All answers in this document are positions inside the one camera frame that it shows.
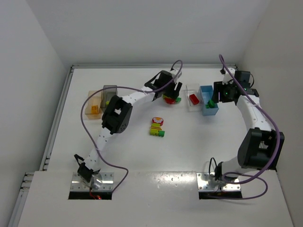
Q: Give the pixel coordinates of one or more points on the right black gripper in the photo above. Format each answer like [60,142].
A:
[216,92]

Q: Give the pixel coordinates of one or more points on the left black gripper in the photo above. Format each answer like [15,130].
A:
[172,92]

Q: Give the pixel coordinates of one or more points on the lego cluster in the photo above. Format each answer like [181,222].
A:
[171,101]

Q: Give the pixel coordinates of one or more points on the green lego plate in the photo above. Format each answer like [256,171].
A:
[210,104]

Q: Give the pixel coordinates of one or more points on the orange slice lego brick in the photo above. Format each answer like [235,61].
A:
[94,109]

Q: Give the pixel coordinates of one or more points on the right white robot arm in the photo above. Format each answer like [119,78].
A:
[262,144]

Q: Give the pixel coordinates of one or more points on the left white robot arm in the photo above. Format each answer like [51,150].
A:
[116,117]

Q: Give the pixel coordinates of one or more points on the blue plastic container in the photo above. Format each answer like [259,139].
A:
[206,93]

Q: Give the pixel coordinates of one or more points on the clear plastic container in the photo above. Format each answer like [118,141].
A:
[193,89]

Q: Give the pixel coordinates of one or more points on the red flower lego brick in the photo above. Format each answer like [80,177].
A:
[158,120]

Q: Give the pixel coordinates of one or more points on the yellow striped lego brick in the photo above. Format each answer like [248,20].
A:
[155,129]

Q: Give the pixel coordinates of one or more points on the green lego brick bottom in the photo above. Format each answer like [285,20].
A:
[161,133]

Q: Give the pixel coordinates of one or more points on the grey translucent container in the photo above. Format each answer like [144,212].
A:
[108,92]

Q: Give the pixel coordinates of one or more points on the orange translucent container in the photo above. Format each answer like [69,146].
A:
[94,100]

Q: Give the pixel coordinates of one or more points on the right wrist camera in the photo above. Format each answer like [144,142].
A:
[227,79]

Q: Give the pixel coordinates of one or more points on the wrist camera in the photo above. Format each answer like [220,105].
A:
[227,79]
[176,74]

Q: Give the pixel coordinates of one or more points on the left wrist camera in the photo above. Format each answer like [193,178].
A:
[176,74]

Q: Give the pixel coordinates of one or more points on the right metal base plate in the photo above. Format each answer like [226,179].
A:
[207,183]

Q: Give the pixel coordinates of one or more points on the metal base plate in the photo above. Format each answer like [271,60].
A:
[207,183]
[101,182]

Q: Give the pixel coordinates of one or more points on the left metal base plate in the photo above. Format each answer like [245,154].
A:
[101,182]

